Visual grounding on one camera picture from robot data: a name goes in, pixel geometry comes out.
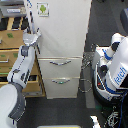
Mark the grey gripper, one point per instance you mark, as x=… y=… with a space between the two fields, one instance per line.
x=30 y=39

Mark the white fridge door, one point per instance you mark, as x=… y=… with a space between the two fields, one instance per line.
x=64 y=30

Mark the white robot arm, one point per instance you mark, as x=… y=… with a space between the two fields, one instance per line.
x=12 y=101

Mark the white fridge body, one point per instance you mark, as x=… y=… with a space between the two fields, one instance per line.
x=63 y=25

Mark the upper fridge drawer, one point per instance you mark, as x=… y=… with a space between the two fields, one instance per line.
x=59 y=68

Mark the fridge drawer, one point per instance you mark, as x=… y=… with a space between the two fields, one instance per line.
x=61 y=88
x=59 y=68

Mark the lower fridge drawer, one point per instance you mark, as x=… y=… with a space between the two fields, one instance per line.
x=61 y=88

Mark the wooden drawer cabinet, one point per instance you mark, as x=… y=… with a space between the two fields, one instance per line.
x=11 y=31

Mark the green android sticker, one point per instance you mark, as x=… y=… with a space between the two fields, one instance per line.
x=43 y=9

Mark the grey box on cabinet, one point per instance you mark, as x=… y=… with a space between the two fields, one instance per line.
x=13 y=11

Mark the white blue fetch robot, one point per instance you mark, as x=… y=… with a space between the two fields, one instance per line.
x=110 y=66

